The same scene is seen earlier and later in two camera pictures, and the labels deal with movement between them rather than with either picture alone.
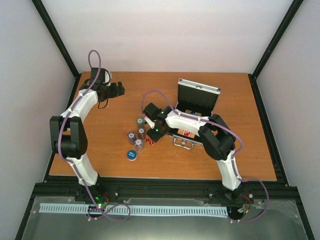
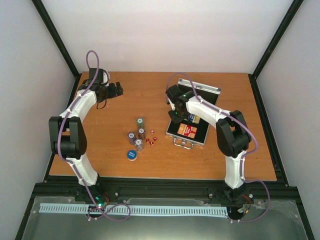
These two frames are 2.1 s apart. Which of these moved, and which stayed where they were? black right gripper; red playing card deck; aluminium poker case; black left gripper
Moved: black right gripper
Stayed: aluminium poker case; black left gripper; red playing card deck
